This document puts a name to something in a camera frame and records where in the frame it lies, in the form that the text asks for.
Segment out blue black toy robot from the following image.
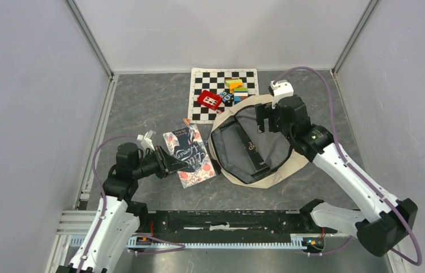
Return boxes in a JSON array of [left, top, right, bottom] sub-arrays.
[[219, 92, 234, 107]]

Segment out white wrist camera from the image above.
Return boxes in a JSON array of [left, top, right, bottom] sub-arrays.
[[269, 80, 294, 109], [137, 130, 156, 151]]

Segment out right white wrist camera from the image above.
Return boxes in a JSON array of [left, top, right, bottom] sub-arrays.
[[269, 80, 294, 109]]

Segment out floral pattern book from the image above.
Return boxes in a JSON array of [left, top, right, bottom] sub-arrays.
[[163, 124, 216, 188]]

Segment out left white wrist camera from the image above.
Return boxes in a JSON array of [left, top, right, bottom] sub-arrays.
[[137, 130, 156, 151]]

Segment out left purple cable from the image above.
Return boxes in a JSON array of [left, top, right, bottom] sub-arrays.
[[76, 135, 187, 273]]

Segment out stacked colourful toy blocks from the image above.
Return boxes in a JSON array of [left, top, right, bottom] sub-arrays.
[[233, 88, 249, 104]]

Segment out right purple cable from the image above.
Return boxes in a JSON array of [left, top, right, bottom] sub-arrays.
[[272, 67, 423, 266]]

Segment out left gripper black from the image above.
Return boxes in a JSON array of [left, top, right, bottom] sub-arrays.
[[132, 144, 188, 179]]

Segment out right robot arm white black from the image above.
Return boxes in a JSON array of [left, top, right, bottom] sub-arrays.
[[255, 95, 418, 257]]

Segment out aluminium frame post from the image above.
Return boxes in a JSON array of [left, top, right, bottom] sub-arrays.
[[64, 0, 114, 78], [331, 0, 381, 78]]

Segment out aluminium frame post right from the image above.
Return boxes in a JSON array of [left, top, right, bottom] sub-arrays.
[[331, 0, 381, 78]]

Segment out black white chessboard mat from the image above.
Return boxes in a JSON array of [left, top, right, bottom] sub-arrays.
[[187, 68, 259, 124]]

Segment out small orange triangle piece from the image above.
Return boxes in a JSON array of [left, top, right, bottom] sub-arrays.
[[183, 118, 191, 127]]

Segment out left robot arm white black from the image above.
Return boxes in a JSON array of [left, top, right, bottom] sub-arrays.
[[56, 142, 188, 272]]

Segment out cream canvas backpack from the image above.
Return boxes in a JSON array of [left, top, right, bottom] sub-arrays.
[[208, 95, 308, 189]]

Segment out green orange toy block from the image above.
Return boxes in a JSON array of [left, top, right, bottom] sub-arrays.
[[225, 78, 244, 93]]

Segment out aluminium frame post left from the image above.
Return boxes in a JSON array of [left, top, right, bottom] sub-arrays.
[[64, 0, 114, 78]]

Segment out black hardcover book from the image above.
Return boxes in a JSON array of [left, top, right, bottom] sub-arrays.
[[236, 123, 270, 178]]

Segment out purple cable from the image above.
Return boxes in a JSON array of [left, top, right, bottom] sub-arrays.
[[272, 67, 423, 266], [76, 135, 187, 273]]

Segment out red toy brick frame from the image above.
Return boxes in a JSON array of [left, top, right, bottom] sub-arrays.
[[197, 90, 222, 110]]

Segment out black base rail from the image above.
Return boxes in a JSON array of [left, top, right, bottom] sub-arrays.
[[127, 210, 336, 251]]

